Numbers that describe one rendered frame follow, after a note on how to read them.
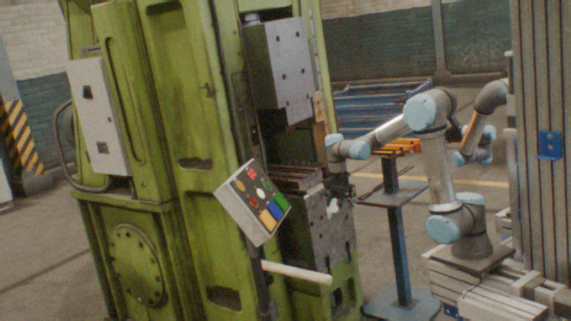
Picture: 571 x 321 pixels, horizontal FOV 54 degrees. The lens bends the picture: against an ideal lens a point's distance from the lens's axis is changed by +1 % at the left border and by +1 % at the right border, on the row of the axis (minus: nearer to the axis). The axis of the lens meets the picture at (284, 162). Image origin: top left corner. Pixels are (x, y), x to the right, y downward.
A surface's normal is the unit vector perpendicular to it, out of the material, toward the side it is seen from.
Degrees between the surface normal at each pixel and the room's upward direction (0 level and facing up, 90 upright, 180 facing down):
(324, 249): 90
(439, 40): 90
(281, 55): 90
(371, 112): 89
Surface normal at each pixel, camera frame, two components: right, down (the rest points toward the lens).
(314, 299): -0.63, 0.29
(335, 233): 0.76, 0.05
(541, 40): -0.80, 0.28
